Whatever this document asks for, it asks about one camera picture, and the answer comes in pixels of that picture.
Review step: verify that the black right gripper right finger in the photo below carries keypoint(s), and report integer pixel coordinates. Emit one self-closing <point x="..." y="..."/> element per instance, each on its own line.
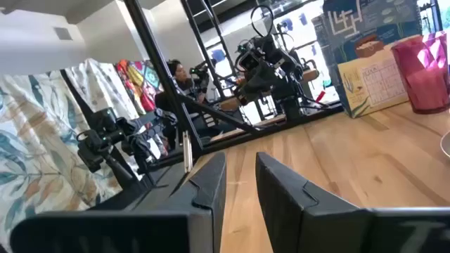
<point x="281" y="211"/>

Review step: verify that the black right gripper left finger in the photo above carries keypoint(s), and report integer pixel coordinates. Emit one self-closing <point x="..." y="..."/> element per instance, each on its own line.
<point x="207" y="189"/>

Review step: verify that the blue and cream cereal box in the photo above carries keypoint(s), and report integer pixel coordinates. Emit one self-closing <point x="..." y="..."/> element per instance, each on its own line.
<point x="372" y="81"/>

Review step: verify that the pink faceted plastic tumbler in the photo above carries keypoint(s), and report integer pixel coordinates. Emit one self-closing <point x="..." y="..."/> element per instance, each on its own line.
<point x="422" y="77"/>

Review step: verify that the cream round plate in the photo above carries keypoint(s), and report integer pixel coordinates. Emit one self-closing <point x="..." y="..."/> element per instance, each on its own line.
<point x="446" y="144"/>

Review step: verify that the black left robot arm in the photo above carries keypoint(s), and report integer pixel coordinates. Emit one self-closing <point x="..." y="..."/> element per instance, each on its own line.
<point x="292" y="105"/>

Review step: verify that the person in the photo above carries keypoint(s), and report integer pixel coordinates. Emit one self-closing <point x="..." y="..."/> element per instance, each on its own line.
<point x="183" y="81"/>

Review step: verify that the multicoloured patterned cloth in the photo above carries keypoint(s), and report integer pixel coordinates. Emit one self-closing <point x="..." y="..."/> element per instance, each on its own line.
<point x="140" y="84"/>

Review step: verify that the white leaf-print curtain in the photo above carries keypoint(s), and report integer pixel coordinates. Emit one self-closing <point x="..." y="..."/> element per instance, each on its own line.
<point x="102" y="88"/>

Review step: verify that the floral leaf-print curtain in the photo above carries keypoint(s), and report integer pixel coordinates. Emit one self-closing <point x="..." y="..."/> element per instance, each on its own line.
<point x="38" y="140"/>

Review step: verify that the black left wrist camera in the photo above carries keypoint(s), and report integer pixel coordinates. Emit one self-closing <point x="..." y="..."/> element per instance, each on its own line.
<point x="249" y="60"/>

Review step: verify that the black aluminium table frame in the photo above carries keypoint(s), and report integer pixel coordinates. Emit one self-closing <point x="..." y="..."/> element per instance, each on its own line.
<point x="165" y="81"/>

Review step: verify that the black table-level camera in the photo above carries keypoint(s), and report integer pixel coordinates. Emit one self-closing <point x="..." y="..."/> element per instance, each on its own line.
<point x="89" y="151"/>

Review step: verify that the grey wall vent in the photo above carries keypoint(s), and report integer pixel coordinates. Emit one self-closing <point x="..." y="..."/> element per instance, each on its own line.
<point x="63" y="33"/>

